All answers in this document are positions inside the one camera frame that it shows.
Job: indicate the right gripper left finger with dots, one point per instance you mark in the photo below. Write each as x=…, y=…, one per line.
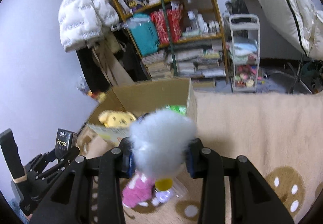
x=68, y=200

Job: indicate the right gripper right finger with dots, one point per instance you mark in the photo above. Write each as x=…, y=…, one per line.
x=252, y=198

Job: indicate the black face tissue pack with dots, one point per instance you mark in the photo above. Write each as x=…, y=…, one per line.
x=65, y=140

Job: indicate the pink plush toy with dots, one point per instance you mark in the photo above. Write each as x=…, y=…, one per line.
x=139, y=189

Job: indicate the yellow dog plush toy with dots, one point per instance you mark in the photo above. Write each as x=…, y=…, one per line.
x=116, y=119

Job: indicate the white fluffy pompom toy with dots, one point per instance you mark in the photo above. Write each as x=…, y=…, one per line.
x=159, y=141

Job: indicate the green tissue pack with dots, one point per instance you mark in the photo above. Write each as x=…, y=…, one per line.
x=180, y=109

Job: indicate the purple white plush bag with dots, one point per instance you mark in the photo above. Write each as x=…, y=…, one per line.
x=177, y=190

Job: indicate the beige patterned blanket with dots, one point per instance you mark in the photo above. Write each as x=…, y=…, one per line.
x=281, y=134

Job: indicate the plastic bag of toys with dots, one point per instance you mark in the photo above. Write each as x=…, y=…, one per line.
x=83, y=87

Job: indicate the black hanging garment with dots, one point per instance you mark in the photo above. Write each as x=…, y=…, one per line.
x=91, y=71

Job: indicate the open cardboard box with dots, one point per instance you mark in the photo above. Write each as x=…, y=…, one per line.
x=141, y=98

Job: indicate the beige trench coat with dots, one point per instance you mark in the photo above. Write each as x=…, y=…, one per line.
x=111, y=68

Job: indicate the stack of books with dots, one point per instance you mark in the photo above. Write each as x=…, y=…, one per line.
x=157, y=66

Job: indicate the white rolling cart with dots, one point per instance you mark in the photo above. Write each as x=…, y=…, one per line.
x=244, y=51

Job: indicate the white cosmetic bottles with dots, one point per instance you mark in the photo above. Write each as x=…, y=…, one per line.
x=199, y=27

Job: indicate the white puffer jacket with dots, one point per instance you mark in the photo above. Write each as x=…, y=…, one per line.
x=84, y=22

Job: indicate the teal bag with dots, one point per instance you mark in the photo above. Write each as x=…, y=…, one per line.
x=144, y=33

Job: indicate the wooden shelf unit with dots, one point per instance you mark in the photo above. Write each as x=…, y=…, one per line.
x=196, y=57

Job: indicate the green pole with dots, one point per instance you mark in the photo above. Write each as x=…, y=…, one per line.
x=171, y=45

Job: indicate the cream office chair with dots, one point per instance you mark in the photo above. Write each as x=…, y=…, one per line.
x=298, y=22

